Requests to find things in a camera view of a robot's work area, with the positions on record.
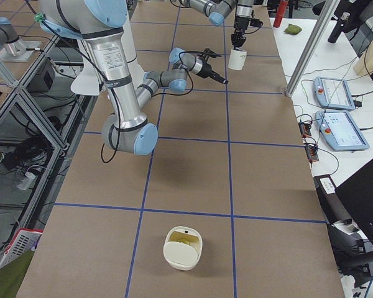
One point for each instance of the black office chair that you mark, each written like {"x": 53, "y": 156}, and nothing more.
{"x": 352, "y": 252}

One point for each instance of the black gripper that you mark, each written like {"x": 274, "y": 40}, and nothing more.
{"x": 240, "y": 24}
{"x": 206, "y": 71}

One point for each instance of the teach pendant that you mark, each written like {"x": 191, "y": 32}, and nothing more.
{"x": 340, "y": 131}
{"x": 333, "y": 94}

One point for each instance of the lower teach pendant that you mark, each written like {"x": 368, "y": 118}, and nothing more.
{"x": 340, "y": 131}

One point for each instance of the yellow green lemon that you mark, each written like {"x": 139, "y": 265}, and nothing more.
{"x": 182, "y": 240}

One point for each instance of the aluminium frame post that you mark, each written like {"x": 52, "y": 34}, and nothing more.
{"x": 313, "y": 40}

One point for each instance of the black cylinder device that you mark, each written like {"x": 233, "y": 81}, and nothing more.
{"x": 342, "y": 21}

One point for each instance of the black monitor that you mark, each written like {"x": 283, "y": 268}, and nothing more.
{"x": 356, "y": 195}

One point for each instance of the white mug grey inside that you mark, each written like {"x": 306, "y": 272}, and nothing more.
{"x": 237, "y": 59}

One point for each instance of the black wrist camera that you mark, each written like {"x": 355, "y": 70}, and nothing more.
{"x": 256, "y": 23}

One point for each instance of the aluminium frame rack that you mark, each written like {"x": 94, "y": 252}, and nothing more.
{"x": 41, "y": 121}

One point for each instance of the white red plastic basket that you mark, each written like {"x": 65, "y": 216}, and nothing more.
{"x": 24, "y": 240}

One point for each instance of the brown paper table cover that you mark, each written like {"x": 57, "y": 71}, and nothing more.
{"x": 229, "y": 163}

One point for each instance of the orange black connector box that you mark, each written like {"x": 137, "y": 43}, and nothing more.
{"x": 304, "y": 129}

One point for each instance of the upper teach pendant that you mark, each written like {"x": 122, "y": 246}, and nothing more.
{"x": 333, "y": 94}

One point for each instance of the green bean bag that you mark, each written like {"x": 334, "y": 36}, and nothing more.
{"x": 292, "y": 29}

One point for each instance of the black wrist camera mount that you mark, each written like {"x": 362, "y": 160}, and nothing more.
{"x": 207, "y": 53}

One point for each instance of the red bottle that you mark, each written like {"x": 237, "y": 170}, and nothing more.
{"x": 283, "y": 4}

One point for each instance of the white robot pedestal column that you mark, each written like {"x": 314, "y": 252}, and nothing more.
{"x": 90, "y": 74}

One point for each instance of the cream bin with swing lid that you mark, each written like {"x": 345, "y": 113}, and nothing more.
{"x": 181, "y": 256}

